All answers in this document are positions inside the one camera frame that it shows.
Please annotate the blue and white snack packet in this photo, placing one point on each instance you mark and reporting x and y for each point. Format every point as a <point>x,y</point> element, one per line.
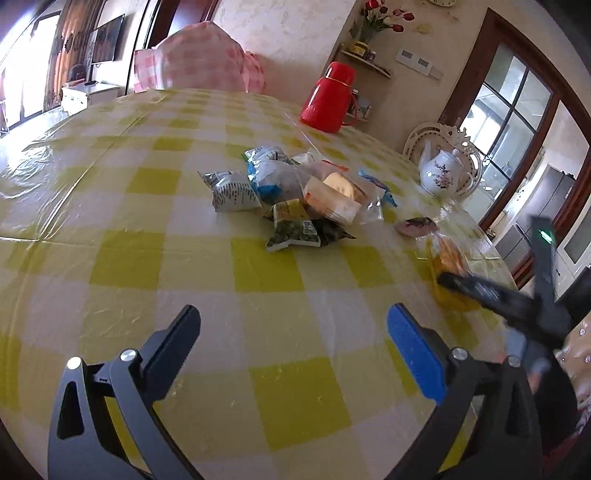
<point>277,182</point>

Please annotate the white low cabinet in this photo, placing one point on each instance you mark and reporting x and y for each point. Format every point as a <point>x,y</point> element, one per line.
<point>92,94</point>

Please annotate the yellow checked tablecloth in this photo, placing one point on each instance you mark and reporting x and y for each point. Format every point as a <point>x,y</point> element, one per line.
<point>138,230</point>

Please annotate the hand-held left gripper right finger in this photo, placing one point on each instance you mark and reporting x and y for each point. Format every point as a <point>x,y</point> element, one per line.
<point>415,355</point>

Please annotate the white wall switch panel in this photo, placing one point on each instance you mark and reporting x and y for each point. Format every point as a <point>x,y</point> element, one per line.
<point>406,55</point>

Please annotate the white green-print snack packet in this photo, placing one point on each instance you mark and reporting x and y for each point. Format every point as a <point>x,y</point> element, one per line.
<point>231,196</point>

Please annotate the orange snack packet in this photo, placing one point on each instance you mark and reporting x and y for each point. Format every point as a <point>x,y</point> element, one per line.
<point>448,258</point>

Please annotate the flat television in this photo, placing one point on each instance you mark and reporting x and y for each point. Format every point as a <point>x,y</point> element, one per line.
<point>108,41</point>

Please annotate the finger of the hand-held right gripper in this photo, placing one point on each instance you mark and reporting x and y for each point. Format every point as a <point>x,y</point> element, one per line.
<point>489,293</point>

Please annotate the small white snack packet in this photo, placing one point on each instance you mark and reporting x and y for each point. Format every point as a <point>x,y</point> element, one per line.
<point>265,153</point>

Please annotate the dark green snack packet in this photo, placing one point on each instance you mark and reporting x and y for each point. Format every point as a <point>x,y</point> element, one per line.
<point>334,230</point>
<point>293,235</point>

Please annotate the yellow jar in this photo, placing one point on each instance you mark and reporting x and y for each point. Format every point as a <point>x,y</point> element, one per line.
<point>359,46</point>

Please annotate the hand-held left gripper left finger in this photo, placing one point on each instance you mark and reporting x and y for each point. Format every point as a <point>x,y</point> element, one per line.
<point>178,341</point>

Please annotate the vase of red flowers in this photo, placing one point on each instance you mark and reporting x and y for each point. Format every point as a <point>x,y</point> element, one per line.
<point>378,18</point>

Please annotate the white floral teapot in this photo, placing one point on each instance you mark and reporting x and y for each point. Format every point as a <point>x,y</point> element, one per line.
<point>443,175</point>

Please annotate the pink checked cushion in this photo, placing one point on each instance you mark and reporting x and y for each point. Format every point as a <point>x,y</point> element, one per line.
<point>198,55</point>

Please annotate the wooden corner shelf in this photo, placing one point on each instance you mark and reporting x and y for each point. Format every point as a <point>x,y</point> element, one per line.
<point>364,113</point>
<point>371,64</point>

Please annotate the person's right forearm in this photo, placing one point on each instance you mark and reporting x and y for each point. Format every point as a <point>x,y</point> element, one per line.
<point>577,360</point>

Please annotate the brown glazed door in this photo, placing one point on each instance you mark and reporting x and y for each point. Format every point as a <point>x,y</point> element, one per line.
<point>508,120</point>

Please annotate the light green snack packet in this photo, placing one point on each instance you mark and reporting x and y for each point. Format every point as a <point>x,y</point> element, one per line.
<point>291,211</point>

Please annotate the red thermos jug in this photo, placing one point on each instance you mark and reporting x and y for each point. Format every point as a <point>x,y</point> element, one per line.
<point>328,101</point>

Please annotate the clear cake packet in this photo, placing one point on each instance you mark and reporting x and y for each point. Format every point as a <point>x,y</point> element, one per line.
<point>337,194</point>

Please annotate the pink snack packet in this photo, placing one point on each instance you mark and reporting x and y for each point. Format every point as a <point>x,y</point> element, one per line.
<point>415,226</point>

